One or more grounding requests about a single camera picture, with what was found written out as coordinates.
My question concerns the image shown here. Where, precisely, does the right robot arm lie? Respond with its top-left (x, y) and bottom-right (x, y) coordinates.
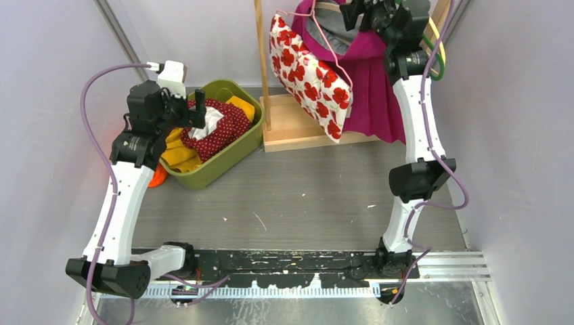
top-left (339, 1), bottom-right (456, 278)

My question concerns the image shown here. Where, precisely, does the yellow pleated skirt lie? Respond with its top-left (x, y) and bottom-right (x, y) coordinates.
top-left (160, 95), bottom-right (256, 173)

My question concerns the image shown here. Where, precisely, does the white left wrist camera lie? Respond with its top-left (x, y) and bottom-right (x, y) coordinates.
top-left (157, 60), bottom-right (187, 99)

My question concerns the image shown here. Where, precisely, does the pink wire hanger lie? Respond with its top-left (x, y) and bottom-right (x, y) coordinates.
top-left (275, 0), bottom-right (352, 85)

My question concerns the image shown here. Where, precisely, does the cream plastic hanger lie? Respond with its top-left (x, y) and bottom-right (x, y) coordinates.
top-left (423, 17), bottom-right (446, 81)

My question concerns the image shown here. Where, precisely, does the aluminium rail frame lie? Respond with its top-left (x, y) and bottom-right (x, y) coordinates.
top-left (77, 249), bottom-right (502, 324)

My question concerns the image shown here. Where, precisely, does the green plastic hanger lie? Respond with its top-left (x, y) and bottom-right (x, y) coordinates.
top-left (391, 1), bottom-right (446, 81)

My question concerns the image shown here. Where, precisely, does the dark red polka-dot skirt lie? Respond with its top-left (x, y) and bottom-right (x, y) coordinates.
top-left (181, 96), bottom-right (255, 163)

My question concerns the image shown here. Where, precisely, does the orange object behind bin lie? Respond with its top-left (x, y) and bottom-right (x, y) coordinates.
top-left (148, 163), bottom-right (169, 188)

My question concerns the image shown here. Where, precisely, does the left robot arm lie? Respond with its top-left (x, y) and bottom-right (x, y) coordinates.
top-left (65, 80), bottom-right (205, 299)

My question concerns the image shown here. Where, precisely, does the wooden clothes rack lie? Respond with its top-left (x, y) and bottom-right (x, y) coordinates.
top-left (253, 0), bottom-right (451, 154)

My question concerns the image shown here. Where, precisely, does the magenta dress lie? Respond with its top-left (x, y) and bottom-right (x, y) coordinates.
top-left (291, 1), bottom-right (405, 143)

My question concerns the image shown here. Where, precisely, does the wooden hanger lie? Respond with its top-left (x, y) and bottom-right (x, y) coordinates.
top-left (315, 1), bottom-right (355, 47)

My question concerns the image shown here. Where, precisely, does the green plastic bin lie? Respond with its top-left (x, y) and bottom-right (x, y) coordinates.
top-left (160, 79), bottom-right (265, 190)

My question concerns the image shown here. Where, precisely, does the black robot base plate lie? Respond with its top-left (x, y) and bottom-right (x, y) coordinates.
top-left (173, 250), bottom-right (419, 288)

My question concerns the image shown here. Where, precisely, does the white red poppy garment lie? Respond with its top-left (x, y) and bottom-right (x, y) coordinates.
top-left (269, 14), bottom-right (353, 143)

